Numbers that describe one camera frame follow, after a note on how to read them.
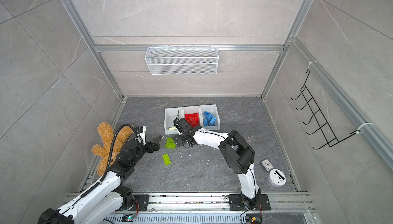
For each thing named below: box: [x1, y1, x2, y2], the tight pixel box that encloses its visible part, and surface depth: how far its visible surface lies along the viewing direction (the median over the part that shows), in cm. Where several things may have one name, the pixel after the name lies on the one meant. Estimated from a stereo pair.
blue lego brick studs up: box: [203, 110, 214, 122], surface depth 106 cm
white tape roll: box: [267, 168, 287, 188], surface depth 80 cm
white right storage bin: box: [199, 104, 221, 131], surface depth 105 cm
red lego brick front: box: [188, 116, 200, 128], surface depth 102 cm
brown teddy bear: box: [91, 121, 134, 177], surface depth 87 cm
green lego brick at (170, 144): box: [164, 140, 177, 149], surface depth 95 cm
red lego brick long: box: [184, 113, 200, 121], surface depth 105 cm
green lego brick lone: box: [162, 153, 172, 166], surface depth 88 cm
